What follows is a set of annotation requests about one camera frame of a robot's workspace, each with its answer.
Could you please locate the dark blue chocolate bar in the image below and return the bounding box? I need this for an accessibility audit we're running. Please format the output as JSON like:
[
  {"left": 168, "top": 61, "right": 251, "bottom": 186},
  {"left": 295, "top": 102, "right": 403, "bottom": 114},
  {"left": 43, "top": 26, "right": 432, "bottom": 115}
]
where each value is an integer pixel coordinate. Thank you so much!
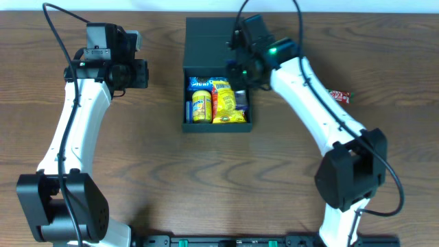
[{"left": 235, "top": 90, "right": 248, "bottom": 111}]

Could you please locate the yellow snack bag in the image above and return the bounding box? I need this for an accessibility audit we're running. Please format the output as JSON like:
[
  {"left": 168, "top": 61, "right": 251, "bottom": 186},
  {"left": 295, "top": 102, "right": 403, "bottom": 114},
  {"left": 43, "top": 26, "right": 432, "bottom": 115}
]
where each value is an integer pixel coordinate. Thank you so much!
[{"left": 213, "top": 81, "right": 246, "bottom": 124}]

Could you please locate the black gift box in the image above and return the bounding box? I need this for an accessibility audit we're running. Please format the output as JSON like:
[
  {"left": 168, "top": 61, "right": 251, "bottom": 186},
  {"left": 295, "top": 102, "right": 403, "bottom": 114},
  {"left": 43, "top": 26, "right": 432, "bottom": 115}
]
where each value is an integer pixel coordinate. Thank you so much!
[{"left": 182, "top": 17, "right": 253, "bottom": 133}]

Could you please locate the blue Oreo cookie pack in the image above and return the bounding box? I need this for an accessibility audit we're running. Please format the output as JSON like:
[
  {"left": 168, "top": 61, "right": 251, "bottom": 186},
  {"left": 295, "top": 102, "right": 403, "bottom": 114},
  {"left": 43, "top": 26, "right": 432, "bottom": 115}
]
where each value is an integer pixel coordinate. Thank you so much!
[{"left": 187, "top": 77, "right": 228, "bottom": 91}]

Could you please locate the yellow candy jar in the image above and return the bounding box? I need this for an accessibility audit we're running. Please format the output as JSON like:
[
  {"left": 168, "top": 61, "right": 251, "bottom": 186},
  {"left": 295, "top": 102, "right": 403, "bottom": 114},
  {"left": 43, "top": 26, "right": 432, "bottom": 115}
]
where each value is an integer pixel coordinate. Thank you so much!
[{"left": 192, "top": 90, "right": 212, "bottom": 124}]

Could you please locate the green red KitKat bar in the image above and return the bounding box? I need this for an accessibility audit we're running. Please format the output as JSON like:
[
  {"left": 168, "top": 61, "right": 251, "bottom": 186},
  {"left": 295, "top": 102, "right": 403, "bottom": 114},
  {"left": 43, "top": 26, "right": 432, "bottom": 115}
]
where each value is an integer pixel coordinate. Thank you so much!
[{"left": 327, "top": 89, "right": 354, "bottom": 104}]

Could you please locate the red snack bag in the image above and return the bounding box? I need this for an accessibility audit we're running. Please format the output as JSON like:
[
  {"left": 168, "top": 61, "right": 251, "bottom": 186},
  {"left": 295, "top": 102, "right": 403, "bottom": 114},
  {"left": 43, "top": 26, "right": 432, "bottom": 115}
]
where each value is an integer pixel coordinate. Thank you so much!
[{"left": 211, "top": 86, "right": 219, "bottom": 123}]

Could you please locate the small blue gum pack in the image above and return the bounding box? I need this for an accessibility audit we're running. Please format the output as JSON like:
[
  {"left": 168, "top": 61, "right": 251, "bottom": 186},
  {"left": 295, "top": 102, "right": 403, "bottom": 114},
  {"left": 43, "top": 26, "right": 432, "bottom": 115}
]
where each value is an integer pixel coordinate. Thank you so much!
[{"left": 185, "top": 101, "right": 193, "bottom": 124}]

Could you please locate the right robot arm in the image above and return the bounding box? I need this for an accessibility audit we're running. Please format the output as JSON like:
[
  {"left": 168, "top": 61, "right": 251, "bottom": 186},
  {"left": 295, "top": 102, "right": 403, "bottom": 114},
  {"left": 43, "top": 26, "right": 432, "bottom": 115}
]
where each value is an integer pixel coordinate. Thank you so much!
[{"left": 226, "top": 14, "right": 387, "bottom": 246}]

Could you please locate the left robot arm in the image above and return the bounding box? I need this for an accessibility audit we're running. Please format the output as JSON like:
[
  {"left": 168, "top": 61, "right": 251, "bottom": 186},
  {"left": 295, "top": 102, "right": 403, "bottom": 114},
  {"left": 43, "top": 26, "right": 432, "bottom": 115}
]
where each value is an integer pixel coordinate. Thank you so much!
[{"left": 16, "top": 22, "right": 148, "bottom": 246}]

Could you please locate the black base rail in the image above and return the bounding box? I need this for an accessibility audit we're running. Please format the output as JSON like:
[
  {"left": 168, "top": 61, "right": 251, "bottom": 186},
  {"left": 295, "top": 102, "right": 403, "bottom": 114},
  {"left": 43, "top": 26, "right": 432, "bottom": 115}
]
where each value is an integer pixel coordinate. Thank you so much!
[{"left": 132, "top": 235, "right": 401, "bottom": 247}]

